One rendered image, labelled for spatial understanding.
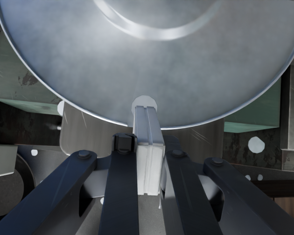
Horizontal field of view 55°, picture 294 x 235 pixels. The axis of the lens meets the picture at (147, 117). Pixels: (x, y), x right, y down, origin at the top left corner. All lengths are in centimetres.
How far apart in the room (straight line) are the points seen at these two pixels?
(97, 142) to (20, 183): 86
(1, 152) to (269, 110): 40
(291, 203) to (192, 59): 59
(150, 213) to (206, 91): 83
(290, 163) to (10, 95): 40
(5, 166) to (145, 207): 63
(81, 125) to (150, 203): 82
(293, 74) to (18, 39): 36
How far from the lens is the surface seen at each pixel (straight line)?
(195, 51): 26
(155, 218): 106
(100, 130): 24
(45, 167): 106
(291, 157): 47
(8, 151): 52
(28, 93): 40
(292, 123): 45
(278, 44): 29
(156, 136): 15
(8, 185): 110
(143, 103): 24
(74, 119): 25
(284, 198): 78
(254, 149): 41
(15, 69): 42
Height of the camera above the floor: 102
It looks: 82 degrees down
